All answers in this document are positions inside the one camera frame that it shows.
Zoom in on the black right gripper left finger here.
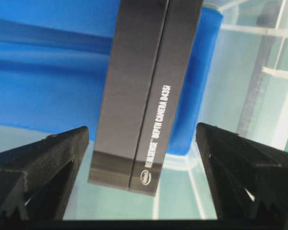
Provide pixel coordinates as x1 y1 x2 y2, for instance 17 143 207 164
0 126 89 220

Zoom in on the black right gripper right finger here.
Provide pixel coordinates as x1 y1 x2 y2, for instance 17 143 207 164
196 123 288 219

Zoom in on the black RealSense box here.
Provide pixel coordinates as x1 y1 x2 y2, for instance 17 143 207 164
88 0 203 196

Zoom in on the blue cloth inside case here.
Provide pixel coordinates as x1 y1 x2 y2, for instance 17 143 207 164
0 4 224 156

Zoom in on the clear plastic storage case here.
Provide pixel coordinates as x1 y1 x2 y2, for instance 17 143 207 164
0 0 288 220

